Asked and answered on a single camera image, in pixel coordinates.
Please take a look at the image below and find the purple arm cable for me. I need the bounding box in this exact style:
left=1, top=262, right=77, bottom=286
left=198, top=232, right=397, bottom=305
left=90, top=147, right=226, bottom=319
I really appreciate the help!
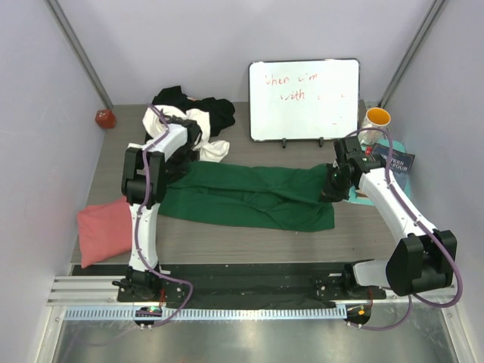
left=346, top=128, right=463, bottom=330
left=132, top=104, right=194, bottom=328

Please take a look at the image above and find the white t-shirt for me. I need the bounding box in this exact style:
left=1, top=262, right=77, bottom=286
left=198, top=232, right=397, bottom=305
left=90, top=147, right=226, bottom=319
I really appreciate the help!
left=126, top=104, right=231, bottom=164

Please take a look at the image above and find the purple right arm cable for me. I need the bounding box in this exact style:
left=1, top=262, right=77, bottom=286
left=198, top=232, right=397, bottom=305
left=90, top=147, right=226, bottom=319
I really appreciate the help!
left=346, top=128, right=463, bottom=330

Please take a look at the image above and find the teal plastic mat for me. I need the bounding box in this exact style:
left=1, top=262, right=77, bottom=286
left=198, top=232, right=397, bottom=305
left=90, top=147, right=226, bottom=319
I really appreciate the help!
left=349, top=138, right=411, bottom=206

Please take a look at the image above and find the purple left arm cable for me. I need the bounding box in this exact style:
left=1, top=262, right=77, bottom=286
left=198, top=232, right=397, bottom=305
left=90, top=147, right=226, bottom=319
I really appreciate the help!
left=132, top=104, right=194, bottom=328

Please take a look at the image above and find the white slotted cable duct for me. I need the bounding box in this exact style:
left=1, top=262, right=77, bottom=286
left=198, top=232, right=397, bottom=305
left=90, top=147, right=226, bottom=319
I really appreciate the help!
left=64, top=305, right=347, bottom=322

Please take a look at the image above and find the green t-shirt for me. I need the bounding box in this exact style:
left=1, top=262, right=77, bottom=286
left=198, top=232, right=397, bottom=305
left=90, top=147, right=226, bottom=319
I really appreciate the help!
left=159, top=161, right=335, bottom=232

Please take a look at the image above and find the black t-shirt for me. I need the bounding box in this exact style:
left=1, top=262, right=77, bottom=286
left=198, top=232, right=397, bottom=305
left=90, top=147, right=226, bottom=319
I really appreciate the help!
left=151, top=85, right=235, bottom=137

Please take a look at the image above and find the white dry-erase board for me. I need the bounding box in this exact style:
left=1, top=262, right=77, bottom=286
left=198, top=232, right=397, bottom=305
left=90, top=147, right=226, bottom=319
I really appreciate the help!
left=249, top=58, right=360, bottom=141

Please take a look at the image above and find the folded pink t-shirt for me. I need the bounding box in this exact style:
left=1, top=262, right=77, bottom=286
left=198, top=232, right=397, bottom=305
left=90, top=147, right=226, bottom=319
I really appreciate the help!
left=76, top=197, right=132, bottom=268

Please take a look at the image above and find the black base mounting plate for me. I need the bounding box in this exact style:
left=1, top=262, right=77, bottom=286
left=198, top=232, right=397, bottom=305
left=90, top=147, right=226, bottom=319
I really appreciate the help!
left=112, top=262, right=386, bottom=309

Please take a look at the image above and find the small red cube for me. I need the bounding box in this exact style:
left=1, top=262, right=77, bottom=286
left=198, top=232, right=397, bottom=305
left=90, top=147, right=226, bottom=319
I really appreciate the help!
left=95, top=109, right=116, bottom=129

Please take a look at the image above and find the white mug orange inside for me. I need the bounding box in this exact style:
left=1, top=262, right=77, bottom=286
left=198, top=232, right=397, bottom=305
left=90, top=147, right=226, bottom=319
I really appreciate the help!
left=358, top=107, right=391, bottom=145

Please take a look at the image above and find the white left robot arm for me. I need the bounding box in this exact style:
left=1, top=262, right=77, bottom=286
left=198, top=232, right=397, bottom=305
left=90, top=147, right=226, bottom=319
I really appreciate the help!
left=121, top=117, right=202, bottom=302

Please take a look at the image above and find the Nineteen Eighty-Four book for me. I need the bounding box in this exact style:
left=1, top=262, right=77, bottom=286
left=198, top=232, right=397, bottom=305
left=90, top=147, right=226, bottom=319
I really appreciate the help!
left=371, top=140, right=415, bottom=191

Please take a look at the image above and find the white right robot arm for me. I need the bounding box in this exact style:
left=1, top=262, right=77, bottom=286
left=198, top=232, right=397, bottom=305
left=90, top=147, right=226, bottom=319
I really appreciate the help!
left=321, top=136, right=457, bottom=299

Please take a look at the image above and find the aluminium frame rail front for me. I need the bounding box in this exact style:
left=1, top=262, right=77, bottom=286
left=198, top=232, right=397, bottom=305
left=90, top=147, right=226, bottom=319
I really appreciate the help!
left=47, top=272, right=461, bottom=306

